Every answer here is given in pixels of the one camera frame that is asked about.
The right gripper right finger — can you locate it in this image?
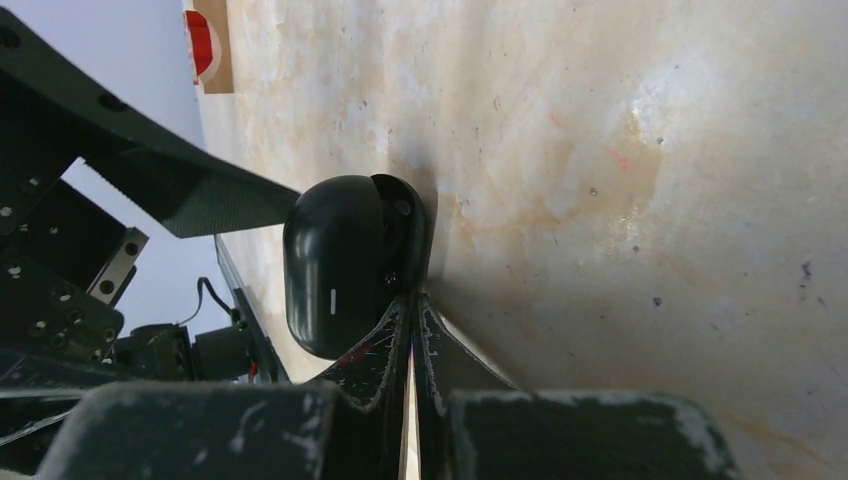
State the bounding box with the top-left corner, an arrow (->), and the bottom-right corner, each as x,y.
413,295 -> 740,479

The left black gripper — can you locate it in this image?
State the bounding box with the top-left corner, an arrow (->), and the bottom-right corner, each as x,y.
1,9 -> 299,458

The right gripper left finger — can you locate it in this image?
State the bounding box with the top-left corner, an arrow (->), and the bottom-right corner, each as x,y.
37,295 -> 413,479

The black earbud charging case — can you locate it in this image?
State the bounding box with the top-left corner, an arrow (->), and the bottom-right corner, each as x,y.
282,174 -> 430,360

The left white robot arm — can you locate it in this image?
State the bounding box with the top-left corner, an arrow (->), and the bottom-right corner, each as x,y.
1,10 -> 297,474

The wooden arch block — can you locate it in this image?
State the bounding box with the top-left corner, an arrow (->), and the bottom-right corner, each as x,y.
184,0 -> 234,95

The orange red animal block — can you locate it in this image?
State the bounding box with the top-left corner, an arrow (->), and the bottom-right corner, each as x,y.
183,10 -> 214,85

